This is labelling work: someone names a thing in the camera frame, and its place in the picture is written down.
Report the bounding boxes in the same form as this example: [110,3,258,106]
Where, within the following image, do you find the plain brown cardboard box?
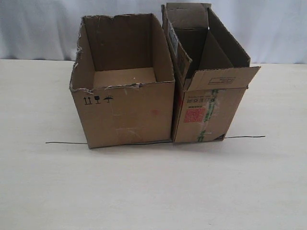
[69,13,175,149]

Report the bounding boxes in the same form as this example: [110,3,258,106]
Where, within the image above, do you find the cardboard box with red print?
[161,3,259,143]

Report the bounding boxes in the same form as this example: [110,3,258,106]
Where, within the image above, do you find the thin dark line marker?
[45,135,266,145]

